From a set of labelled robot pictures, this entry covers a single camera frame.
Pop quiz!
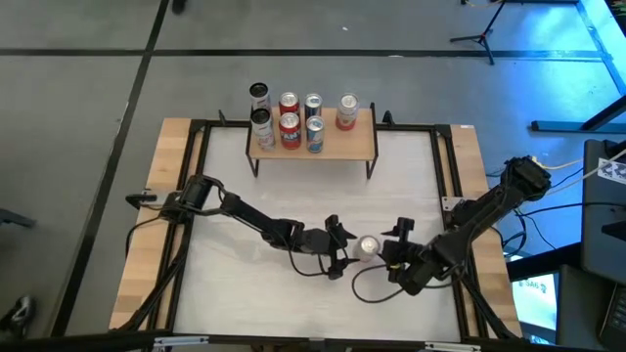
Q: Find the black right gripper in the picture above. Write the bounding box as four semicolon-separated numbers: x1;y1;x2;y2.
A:
380;217;444;296

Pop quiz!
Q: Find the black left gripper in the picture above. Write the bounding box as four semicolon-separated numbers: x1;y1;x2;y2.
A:
297;213;363;282

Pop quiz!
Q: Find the silver-topped pale beverage can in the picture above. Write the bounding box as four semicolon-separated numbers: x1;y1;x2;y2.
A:
352;235;382;264

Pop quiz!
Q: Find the blue silver Red Bull can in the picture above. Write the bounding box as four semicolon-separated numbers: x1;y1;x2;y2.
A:
305;114;326;154
303;92;324;119

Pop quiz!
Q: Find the orange Fanta can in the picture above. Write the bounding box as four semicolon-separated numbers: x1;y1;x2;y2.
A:
278;91;301;116
278;111;303;151

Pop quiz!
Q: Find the white and pink beverage can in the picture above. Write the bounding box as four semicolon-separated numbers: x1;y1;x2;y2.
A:
335;92;361;132

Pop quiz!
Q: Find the white Celsius Peach Vibe can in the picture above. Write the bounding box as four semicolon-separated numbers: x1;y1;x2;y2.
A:
247;81;272;111
249;108;277;151

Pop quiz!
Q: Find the lit monitor screen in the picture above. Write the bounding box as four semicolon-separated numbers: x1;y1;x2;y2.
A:
510;272;559;343

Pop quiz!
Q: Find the black desk cabinet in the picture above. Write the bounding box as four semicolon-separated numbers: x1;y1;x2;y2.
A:
580;139;626;287

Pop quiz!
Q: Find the black floor beam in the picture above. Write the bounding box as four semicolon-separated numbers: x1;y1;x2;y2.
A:
530;95;626;134

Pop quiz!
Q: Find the black laptop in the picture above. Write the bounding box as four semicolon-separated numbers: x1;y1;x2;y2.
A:
599;286;626;351

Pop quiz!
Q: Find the white printed marker sheet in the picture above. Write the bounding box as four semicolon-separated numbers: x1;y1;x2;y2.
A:
597;156;626;185

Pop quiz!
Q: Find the black tripod stand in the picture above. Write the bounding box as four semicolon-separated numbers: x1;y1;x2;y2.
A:
449;0;510;66

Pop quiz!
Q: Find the black rig crossbar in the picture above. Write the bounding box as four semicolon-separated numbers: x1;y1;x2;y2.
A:
0;330;519;352

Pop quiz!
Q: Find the black chair base leg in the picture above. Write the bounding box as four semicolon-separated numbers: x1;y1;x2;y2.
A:
0;207;36;229

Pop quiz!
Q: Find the person's shoe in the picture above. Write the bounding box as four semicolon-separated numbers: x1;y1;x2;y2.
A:
0;294;36;338

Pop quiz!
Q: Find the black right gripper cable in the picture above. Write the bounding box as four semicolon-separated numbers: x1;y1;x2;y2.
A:
350;263;410;305

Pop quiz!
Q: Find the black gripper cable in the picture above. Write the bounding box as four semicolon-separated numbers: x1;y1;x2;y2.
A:
288;246;330;279
350;263;410;305

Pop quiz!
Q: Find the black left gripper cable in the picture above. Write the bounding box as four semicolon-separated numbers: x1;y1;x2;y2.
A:
288;246;330;279

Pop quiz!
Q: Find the wooden shelf with black frame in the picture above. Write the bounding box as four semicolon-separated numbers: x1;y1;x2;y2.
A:
246;102;380;180

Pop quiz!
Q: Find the black metal table frame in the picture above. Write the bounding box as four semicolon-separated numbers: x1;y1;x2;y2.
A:
110;110;522;343

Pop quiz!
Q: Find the white cable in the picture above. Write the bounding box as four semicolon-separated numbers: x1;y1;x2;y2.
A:
531;146;626;197

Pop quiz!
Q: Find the black clamp handle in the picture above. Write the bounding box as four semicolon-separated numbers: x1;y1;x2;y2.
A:
125;193;158;207

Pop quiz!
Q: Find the black left arm base cable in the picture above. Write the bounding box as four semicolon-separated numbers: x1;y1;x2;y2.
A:
125;214;170;258

